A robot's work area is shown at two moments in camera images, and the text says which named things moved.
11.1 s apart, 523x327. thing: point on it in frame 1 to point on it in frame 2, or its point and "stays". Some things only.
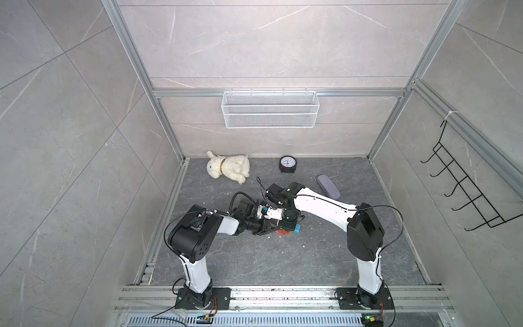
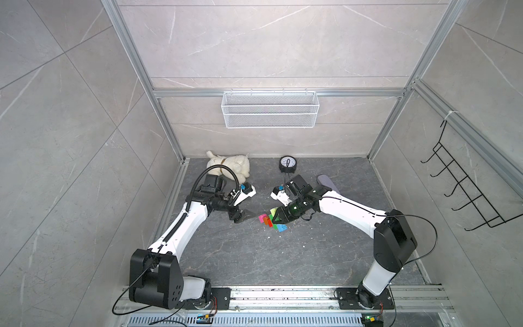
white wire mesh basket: (270, 110) stays
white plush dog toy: (235, 168) stays
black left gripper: (265, 227) to (243, 216)
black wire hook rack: (487, 212) stays
